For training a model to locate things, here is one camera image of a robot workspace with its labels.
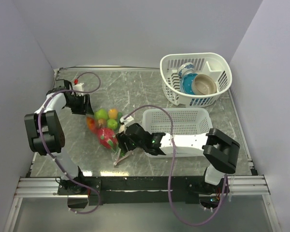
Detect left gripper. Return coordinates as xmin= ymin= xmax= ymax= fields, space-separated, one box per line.
xmin=65 ymin=93 xmax=94 ymax=115

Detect fake carrot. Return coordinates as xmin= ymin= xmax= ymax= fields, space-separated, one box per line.
xmin=86 ymin=117 xmax=98 ymax=133

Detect fake green apple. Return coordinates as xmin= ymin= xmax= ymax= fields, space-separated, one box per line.
xmin=94 ymin=108 xmax=109 ymax=120
xmin=107 ymin=119 xmax=118 ymax=130

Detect clear zip top bag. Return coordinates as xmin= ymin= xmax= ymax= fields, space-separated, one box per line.
xmin=86 ymin=108 xmax=134 ymax=166

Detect fake orange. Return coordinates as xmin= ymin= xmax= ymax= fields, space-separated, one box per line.
xmin=108 ymin=108 xmax=118 ymax=119

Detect fake red dragon fruit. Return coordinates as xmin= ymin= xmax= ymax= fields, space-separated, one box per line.
xmin=97 ymin=128 xmax=118 ymax=150

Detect fake brown kiwi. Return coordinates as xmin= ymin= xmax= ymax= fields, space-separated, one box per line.
xmin=97 ymin=118 xmax=107 ymax=128

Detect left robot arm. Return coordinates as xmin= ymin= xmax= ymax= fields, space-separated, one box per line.
xmin=24 ymin=79 xmax=94 ymax=194

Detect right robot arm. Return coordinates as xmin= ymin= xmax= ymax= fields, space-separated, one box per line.
xmin=116 ymin=123 xmax=240 ymax=193

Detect rectangular white perforated basket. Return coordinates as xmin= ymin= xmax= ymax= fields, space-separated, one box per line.
xmin=142 ymin=108 xmax=213 ymax=158

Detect teal plate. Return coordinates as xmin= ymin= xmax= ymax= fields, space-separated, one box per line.
xmin=180 ymin=73 xmax=198 ymax=95

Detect round white dish basket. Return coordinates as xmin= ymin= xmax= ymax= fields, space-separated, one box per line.
xmin=160 ymin=53 xmax=232 ymax=107

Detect beige bowl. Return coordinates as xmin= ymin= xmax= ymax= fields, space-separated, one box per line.
xmin=192 ymin=74 xmax=217 ymax=95

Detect blue white patterned bowl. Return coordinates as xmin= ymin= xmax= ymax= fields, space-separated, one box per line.
xmin=177 ymin=62 xmax=195 ymax=78

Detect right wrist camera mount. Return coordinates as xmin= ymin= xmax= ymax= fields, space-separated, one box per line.
xmin=120 ymin=116 xmax=135 ymax=127

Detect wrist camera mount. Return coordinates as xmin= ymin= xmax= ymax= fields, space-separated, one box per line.
xmin=120 ymin=116 xmax=135 ymax=127
xmin=73 ymin=79 xmax=84 ymax=94

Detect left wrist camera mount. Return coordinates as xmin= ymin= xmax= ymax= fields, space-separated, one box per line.
xmin=73 ymin=79 xmax=84 ymax=94

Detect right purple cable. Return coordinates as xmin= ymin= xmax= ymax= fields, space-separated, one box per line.
xmin=125 ymin=105 xmax=229 ymax=227

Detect purple cable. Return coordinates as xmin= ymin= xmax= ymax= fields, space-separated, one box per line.
xmin=125 ymin=105 xmax=229 ymax=227
xmin=37 ymin=72 xmax=103 ymax=215

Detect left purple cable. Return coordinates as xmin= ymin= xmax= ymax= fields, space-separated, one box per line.
xmin=37 ymin=72 xmax=103 ymax=215

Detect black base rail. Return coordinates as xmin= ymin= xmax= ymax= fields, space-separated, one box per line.
xmin=58 ymin=176 xmax=223 ymax=208

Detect aluminium frame rail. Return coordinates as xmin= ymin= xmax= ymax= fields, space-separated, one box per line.
xmin=14 ymin=175 xmax=270 ymax=198

